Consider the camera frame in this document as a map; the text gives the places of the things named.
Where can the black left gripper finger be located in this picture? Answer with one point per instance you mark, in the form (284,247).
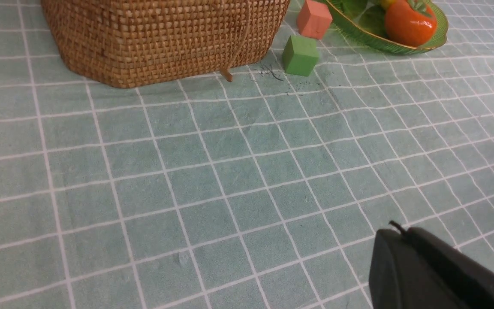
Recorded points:
(414,269)

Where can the orange persimmon green calyx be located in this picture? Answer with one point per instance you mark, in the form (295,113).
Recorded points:
(410,22)

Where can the yellow lemon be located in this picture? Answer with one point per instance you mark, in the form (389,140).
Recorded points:
(385,4)

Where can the green foam cube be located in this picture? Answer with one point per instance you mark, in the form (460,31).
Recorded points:
(300,56)

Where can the green glass leaf plate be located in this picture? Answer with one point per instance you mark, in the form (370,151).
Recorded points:
(365,21)

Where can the orange foam cube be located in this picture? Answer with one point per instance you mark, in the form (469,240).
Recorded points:
(314,19)

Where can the woven wicker basket green lining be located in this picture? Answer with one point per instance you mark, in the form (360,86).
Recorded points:
(132,43)

